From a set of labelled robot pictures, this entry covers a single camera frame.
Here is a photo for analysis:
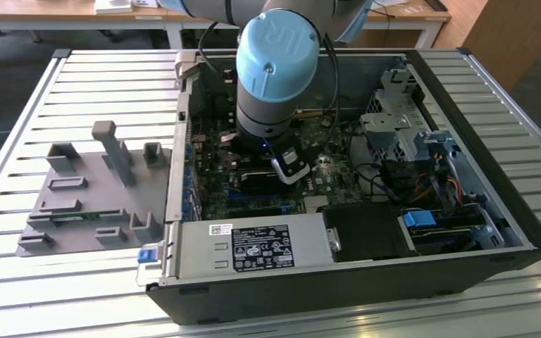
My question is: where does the black graphics card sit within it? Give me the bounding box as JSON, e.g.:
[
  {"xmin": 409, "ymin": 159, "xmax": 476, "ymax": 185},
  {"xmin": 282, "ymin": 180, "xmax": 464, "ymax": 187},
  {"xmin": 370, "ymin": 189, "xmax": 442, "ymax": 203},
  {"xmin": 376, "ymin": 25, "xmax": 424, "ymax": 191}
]
[{"xmin": 240, "ymin": 170, "xmax": 300, "ymax": 196}]

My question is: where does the green motherboard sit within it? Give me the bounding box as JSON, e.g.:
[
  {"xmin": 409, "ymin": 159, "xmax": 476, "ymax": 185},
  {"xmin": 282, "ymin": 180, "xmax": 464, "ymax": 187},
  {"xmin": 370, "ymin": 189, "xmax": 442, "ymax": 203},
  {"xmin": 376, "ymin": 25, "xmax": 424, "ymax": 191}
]
[{"xmin": 189, "ymin": 112, "xmax": 370, "ymax": 219}]

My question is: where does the small silver heat sink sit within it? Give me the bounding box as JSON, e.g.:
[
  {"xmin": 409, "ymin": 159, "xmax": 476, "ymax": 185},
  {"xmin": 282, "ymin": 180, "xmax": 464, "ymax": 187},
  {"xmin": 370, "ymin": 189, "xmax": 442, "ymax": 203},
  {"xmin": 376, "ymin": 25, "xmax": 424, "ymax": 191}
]
[{"xmin": 304, "ymin": 196, "xmax": 329, "ymax": 213}]

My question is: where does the silver drive cage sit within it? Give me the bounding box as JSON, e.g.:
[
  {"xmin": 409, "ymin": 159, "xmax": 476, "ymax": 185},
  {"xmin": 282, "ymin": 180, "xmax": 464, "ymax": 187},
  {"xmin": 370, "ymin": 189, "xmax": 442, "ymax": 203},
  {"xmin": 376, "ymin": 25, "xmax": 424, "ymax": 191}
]
[{"xmin": 358, "ymin": 68, "xmax": 454, "ymax": 163}]

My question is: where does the silver power supply unit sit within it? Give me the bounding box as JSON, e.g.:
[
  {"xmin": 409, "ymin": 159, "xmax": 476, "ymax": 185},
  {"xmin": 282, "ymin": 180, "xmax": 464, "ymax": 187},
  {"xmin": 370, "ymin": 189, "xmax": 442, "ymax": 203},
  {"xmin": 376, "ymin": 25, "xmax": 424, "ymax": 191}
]
[{"xmin": 176, "ymin": 213, "xmax": 338, "ymax": 278}]

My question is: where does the black fan shroud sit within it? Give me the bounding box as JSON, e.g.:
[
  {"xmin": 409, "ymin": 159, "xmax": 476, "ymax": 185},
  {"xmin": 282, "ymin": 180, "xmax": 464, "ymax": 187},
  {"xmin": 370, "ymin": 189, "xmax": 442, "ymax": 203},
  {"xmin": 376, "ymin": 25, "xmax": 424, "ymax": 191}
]
[{"xmin": 320, "ymin": 202, "xmax": 418, "ymax": 264}]

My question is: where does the gray parts rack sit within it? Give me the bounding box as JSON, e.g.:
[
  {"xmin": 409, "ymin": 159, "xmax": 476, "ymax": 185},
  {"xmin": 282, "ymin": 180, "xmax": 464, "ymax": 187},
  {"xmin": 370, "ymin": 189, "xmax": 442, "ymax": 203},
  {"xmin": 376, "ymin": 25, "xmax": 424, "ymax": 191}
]
[{"xmin": 14, "ymin": 120, "xmax": 173, "ymax": 258}]

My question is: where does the blue case latch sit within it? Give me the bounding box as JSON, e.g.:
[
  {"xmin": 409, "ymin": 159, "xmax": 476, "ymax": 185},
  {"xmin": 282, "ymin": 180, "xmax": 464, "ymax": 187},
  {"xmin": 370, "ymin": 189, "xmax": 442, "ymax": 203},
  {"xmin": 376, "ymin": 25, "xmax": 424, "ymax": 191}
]
[{"xmin": 136, "ymin": 247, "xmax": 160, "ymax": 265}]

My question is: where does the blue disk carrier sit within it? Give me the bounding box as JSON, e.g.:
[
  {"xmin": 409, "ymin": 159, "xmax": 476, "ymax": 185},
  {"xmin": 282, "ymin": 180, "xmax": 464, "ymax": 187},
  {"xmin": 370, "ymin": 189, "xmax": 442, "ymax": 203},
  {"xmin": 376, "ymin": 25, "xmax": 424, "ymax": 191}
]
[{"xmin": 402, "ymin": 210, "xmax": 437, "ymax": 232}]

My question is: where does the green RAM stick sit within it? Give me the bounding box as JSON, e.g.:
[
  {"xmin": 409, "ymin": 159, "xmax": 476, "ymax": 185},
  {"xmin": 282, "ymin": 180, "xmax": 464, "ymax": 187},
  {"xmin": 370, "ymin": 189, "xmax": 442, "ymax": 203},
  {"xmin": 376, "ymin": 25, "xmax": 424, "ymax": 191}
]
[{"xmin": 52, "ymin": 210, "xmax": 124, "ymax": 225}]

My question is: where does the black PC case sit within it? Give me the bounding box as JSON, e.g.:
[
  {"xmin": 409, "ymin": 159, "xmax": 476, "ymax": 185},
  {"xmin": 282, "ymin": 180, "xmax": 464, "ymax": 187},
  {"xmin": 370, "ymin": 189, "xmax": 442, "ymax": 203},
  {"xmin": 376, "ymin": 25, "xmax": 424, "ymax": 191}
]
[{"xmin": 144, "ymin": 48, "xmax": 541, "ymax": 327}]

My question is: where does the wooden cabinet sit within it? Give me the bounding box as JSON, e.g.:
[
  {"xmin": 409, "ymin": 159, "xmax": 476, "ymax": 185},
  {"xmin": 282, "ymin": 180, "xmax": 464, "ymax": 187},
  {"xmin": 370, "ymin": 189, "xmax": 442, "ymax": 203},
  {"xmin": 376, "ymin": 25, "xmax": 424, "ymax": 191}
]
[{"xmin": 432, "ymin": 0, "xmax": 541, "ymax": 92}]

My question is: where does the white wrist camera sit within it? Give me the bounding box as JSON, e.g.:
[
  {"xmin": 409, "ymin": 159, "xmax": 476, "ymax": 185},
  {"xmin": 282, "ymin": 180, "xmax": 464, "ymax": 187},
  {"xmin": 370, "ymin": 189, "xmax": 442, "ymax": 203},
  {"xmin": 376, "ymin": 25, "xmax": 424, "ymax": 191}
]
[{"xmin": 269, "ymin": 147, "xmax": 310, "ymax": 186}]

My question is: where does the silver case handle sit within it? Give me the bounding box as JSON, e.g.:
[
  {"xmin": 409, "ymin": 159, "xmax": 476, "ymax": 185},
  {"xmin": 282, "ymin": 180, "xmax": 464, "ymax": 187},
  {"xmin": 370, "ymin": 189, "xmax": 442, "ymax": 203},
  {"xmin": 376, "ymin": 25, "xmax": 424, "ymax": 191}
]
[{"xmin": 173, "ymin": 51, "xmax": 206, "ymax": 81}]

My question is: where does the coloured wire bundle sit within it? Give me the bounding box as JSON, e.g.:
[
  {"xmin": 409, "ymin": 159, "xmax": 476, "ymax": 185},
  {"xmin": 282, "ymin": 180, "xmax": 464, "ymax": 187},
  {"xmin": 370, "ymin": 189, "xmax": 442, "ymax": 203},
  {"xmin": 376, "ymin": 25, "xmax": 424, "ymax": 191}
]
[{"xmin": 405, "ymin": 151, "xmax": 465, "ymax": 212}]

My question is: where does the wooden desk white frame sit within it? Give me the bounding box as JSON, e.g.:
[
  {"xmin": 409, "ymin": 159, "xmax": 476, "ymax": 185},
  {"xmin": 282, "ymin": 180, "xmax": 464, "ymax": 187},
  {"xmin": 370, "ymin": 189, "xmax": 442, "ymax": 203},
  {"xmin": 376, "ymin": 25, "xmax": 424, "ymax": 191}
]
[{"xmin": 0, "ymin": 0, "xmax": 453, "ymax": 50}]

